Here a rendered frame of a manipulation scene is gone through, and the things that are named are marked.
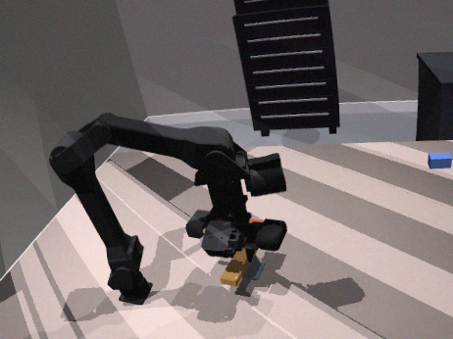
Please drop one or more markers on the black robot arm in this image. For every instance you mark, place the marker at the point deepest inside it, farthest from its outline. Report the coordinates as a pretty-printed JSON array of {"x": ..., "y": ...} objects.
[{"x": 220, "y": 162}]

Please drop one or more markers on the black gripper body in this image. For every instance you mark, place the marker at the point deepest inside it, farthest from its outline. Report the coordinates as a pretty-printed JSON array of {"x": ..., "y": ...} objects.
[{"x": 267, "y": 235}]

